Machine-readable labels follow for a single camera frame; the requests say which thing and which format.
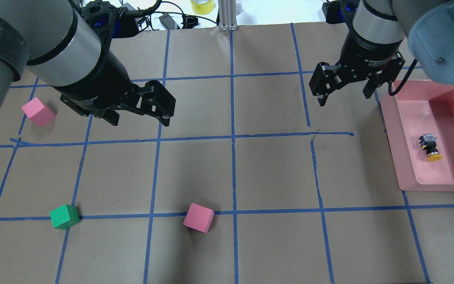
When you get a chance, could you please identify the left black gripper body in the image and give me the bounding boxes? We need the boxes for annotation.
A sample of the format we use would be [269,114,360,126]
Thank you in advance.
[58,51,139,126]

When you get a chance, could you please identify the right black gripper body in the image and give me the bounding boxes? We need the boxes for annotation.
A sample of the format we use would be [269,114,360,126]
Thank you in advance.
[337,31,406,81]

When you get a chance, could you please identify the yellow push button switch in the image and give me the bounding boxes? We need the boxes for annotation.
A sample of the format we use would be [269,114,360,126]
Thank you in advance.
[418,133,443,162]

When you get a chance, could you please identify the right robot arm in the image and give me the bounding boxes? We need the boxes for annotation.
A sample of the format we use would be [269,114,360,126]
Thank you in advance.
[309,0,454,106]

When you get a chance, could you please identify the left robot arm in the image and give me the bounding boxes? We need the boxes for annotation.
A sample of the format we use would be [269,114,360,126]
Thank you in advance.
[0,0,175,127]

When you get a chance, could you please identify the pink plastic bin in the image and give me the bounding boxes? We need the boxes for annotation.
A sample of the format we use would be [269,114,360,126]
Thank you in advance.
[380,80,454,192]

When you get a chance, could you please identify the pink cube far left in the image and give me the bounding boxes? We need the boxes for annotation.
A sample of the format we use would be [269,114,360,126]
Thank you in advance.
[21,97,56,127]

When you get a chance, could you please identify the pink cube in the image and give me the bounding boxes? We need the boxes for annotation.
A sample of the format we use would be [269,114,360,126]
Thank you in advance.
[21,97,56,127]
[183,203,214,234]

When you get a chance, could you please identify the black power adapter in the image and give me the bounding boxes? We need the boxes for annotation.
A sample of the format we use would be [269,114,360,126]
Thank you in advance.
[158,14,180,30]

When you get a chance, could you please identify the yellow tape roll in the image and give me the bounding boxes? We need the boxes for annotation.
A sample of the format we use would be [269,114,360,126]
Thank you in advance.
[190,0,215,15]

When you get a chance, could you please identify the pink cube centre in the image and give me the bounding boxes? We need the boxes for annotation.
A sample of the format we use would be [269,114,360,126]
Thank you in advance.
[183,203,214,234]

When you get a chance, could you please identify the green cube near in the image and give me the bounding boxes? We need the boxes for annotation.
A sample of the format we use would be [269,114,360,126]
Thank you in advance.
[49,204,80,230]

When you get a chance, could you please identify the aluminium frame post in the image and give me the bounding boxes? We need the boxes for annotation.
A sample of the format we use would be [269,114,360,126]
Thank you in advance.
[218,0,238,31]

